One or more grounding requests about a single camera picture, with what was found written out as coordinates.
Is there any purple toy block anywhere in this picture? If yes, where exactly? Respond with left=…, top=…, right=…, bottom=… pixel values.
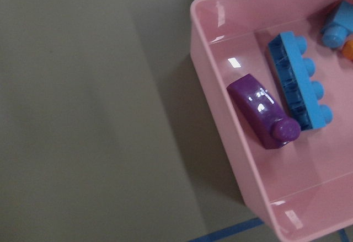
left=227, top=74, right=301, bottom=149

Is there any long blue toy block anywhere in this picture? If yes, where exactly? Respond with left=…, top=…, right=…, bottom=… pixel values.
left=268, top=31, right=333, bottom=131

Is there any small blue toy block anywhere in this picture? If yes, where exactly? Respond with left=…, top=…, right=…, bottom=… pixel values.
left=321, top=1, right=352, bottom=49

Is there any orange sloped toy block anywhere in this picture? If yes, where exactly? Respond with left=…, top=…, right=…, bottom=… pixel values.
left=341, top=40, right=353, bottom=61

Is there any pink plastic box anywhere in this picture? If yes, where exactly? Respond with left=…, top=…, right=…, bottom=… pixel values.
left=190, top=0, right=352, bottom=241

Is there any brown paper table cover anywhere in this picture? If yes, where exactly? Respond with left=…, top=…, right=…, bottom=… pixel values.
left=1, top=0, right=281, bottom=241

